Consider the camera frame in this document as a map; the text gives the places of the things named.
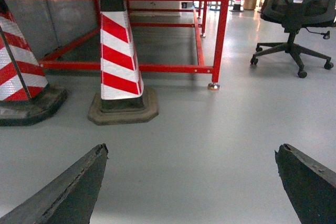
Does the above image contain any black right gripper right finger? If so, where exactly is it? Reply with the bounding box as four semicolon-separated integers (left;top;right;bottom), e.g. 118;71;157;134
275;144;335;223

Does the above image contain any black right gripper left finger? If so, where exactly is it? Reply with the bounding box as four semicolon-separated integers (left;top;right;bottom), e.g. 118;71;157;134
1;144;108;223

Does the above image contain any red white cone left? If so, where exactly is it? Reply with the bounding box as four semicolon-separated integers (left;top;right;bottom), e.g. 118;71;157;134
1;0;68;126

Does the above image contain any red white cone centre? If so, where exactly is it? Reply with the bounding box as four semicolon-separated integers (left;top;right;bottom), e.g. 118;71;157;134
88;0;159;125

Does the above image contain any black office chair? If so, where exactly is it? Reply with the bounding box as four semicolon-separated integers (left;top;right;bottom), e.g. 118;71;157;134
250;0;335;78

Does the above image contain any red white traffic cone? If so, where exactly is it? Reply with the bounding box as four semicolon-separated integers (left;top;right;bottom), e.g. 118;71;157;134
230;0;244;13

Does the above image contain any red metal frame table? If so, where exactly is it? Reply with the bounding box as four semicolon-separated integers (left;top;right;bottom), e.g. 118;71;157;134
0;0;235;91

